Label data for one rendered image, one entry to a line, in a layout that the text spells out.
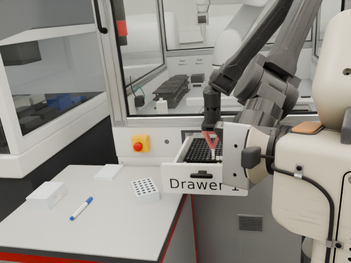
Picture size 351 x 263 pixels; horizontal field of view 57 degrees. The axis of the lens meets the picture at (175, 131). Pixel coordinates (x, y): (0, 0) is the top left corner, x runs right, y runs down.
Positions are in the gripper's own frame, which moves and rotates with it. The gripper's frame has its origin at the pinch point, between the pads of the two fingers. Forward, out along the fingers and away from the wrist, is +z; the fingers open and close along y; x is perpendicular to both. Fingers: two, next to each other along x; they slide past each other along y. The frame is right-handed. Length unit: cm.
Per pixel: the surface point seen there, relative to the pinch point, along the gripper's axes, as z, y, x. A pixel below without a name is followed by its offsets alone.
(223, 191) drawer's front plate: 12.2, 10.2, 5.1
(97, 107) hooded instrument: 7, -74, -82
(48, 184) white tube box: 17, 7, -64
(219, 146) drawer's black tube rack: 4.9, -12.0, 1.3
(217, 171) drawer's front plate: 4.9, 10.4, 3.0
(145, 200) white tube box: 19.2, 8.6, -23.6
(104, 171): 20, -12, -50
